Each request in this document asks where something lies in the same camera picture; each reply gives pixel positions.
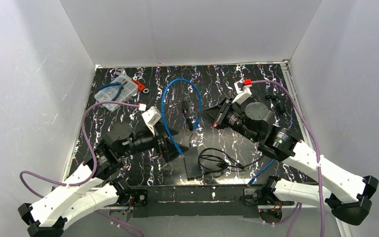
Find black power cable with plug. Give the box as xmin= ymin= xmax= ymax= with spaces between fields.
xmin=186 ymin=116 xmax=265 ymax=173

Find grey ribbed network switch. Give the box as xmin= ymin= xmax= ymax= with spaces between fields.
xmin=184 ymin=147 xmax=203 ymax=181

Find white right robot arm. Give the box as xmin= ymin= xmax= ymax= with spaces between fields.
xmin=199 ymin=99 xmax=379 ymax=226

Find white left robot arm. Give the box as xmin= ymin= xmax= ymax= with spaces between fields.
xmin=18 ymin=121 xmax=179 ymax=237

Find small black clip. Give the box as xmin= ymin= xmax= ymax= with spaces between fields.
xmin=181 ymin=100 xmax=189 ymax=116

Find red black tool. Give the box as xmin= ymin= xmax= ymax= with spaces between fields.
xmin=132 ymin=79 xmax=150 ymax=94

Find clear plastic parts box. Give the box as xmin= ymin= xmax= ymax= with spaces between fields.
xmin=94 ymin=74 xmax=138 ymax=102

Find black base bar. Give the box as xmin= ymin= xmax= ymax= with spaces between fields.
xmin=132 ymin=184 xmax=274 ymax=218

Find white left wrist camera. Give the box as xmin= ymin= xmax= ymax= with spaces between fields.
xmin=142 ymin=106 xmax=161 ymax=135

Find blue handled pliers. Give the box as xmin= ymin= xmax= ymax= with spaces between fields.
xmin=99 ymin=80 xmax=127 ymax=101

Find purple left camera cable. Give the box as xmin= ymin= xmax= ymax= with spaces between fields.
xmin=19 ymin=100 xmax=146 ymax=237

